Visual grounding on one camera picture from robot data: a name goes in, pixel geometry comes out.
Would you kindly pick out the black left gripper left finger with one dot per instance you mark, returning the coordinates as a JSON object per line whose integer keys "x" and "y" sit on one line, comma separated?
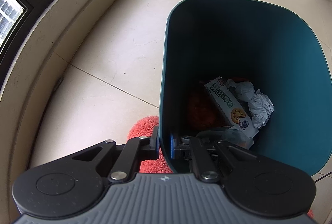
{"x": 119, "y": 163}

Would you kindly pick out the white snack box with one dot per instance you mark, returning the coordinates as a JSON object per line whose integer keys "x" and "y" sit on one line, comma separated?
{"x": 230, "y": 107}

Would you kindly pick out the red shaggy rug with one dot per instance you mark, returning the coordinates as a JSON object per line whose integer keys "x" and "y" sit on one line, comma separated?
{"x": 145, "y": 127}

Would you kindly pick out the teal plastic trash bin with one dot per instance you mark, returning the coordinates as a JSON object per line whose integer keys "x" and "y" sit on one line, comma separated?
{"x": 248, "y": 40}

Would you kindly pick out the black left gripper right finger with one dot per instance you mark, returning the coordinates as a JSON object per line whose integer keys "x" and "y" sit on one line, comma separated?
{"x": 208, "y": 156}

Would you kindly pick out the crumpled white paper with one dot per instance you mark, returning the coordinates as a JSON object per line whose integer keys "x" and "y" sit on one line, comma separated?
{"x": 259, "y": 105}

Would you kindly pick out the red plastic wrapper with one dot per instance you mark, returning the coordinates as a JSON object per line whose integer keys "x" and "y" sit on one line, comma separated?
{"x": 201, "y": 116}

